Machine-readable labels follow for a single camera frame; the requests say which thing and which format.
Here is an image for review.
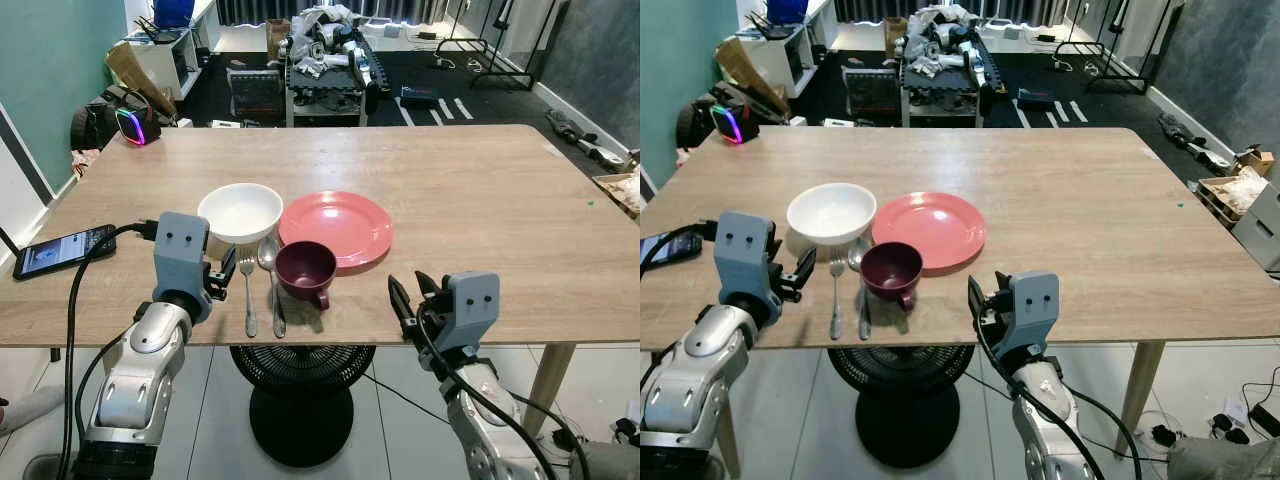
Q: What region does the maroon cup with handle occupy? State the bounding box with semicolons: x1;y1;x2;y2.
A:
275;241;339;310
860;242;925;310

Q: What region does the silver metal fork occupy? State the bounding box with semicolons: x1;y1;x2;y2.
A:
238;250;259;338
826;250;847;340

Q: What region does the silver metal spoon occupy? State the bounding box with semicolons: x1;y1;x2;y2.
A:
848;240;873;340
257;237;287;339

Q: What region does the white ceramic bowl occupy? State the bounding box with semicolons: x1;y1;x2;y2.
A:
786;183;878;248
197;183;284;246

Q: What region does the pink round plate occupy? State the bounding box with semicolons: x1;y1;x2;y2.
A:
871;192;988;271
278;191;394;269

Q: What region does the black smartphone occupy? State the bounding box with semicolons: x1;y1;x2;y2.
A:
640;232;704;267
13;225;117;280

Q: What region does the black speaker with coloured light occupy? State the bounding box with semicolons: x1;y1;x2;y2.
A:
710;103;759;146
115;105;162;147

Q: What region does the wooden table leg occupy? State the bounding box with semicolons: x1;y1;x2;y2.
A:
522;343;578;439
1118;342;1167;457
714;400;743;480

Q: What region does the black floor fan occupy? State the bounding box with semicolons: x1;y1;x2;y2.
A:
230;345;377;469
828;345;976;469

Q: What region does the black bag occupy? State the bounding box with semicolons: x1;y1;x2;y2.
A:
676;100;716;151
70;100;121;151

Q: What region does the open cardboard tray box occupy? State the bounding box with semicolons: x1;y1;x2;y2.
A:
592;172;641;219
1195;168;1269;229

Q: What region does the flattened brown cardboard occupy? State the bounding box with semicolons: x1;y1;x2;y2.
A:
715;38;791;116
105;42;179;119

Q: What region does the white shelf unit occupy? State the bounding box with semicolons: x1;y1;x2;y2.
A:
125;25;198;101
745;22;813;99

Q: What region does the black metal utility cart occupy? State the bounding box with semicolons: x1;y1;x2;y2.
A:
285;40;393;128
898;40;1009;128

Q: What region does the black grey floor device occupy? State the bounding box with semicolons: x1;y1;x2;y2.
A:
1158;112;1236;171
545;108;629;167

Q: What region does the black metal clothes rack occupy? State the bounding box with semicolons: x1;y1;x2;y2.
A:
1055;0;1171;96
437;0;549;91

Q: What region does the pile of grey white parts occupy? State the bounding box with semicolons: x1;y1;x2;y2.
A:
905;5;993;81
290;5;379;81

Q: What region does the dark striped curtain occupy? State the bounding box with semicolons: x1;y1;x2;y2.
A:
215;0;471;26
832;0;1086;23

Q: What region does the grey cabinet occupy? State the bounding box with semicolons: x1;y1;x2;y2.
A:
1230;185;1280;273

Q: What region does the small brown cardboard box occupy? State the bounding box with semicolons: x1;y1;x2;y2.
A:
1237;145;1276;179

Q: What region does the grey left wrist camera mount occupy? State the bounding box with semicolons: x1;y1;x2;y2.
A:
153;212;213;323
716;212;777;323

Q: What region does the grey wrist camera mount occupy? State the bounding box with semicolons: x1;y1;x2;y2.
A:
716;212;777;323
1010;270;1061;353
438;271;501;353
153;212;213;323

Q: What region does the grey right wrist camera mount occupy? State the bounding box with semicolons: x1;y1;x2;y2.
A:
438;271;501;353
1010;270;1061;353

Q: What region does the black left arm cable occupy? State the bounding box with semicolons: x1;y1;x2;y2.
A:
55;220;161;480
640;222;721;279

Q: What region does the black wire crate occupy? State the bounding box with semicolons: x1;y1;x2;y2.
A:
228;65;288;123
842;65;904;123

